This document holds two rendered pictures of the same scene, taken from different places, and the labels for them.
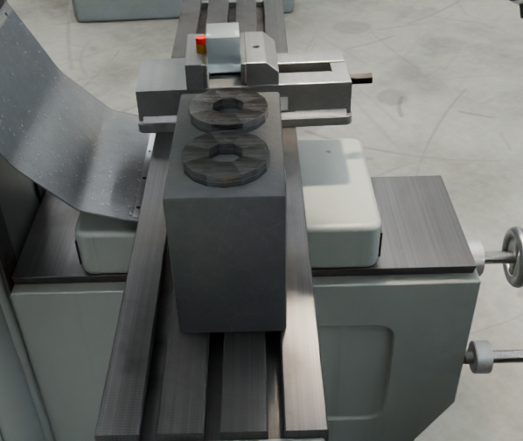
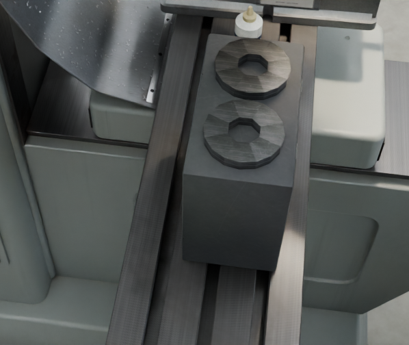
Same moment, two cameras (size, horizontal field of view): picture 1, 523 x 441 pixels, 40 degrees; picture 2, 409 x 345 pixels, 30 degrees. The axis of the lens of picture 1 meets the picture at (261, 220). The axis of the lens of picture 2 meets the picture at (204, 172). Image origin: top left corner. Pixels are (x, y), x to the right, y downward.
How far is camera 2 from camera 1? 28 cm
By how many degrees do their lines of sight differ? 17
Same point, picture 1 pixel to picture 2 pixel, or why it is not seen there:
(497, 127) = not seen: outside the picture
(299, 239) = (301, 170)
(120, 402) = (126, 322)
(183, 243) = (195, 205)
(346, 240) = (348, 146)
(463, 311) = not seen: outside the picture
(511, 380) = not seen: outside the picture
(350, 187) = (362, 87)
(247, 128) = (267, 95)
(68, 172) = (88, 48)
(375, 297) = (366, 196)
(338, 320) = (327, 207)
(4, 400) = (11, 229)
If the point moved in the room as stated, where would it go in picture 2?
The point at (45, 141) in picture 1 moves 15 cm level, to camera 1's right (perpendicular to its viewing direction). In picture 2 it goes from (68, 13) to (162, 22)
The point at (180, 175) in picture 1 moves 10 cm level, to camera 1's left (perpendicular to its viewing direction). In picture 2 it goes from (200, 146) to (111, 136)
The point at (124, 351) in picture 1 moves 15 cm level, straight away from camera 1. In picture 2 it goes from (133, 270) to (122, 174)
